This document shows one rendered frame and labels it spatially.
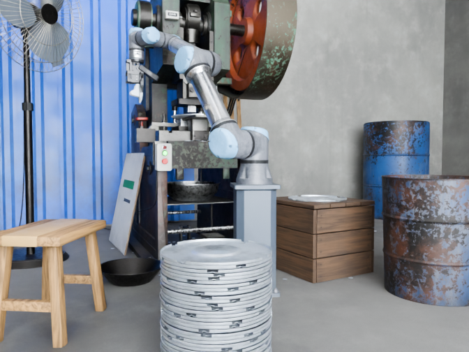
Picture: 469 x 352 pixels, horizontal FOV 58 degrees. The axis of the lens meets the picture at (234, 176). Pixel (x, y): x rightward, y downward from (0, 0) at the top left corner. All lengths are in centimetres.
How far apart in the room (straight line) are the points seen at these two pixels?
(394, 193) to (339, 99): 273
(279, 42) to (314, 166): 208
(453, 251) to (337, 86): 292
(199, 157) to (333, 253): 85
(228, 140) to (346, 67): 308
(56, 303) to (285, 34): 171
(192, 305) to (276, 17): 170
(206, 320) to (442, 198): 105
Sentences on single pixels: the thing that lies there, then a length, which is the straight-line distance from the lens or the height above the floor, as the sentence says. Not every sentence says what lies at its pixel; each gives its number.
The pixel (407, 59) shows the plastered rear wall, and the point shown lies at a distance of 509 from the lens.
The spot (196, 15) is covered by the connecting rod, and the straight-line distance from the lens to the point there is 254.
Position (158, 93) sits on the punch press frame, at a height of 95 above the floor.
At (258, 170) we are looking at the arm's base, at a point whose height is 51.
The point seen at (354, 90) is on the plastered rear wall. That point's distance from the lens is 456.
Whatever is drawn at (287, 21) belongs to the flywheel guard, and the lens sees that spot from 240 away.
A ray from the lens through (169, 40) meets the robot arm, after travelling 220.
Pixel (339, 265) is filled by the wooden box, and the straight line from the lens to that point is 205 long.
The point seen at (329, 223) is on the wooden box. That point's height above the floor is 26.
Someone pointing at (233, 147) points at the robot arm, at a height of 60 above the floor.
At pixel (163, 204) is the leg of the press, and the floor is 32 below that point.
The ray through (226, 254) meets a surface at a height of 32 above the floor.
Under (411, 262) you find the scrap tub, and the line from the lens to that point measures 180.
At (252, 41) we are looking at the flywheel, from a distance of 266.
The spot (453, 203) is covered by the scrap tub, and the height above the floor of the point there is 39.
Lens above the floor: 56
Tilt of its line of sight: 3 degrees down
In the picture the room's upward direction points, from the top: straight up
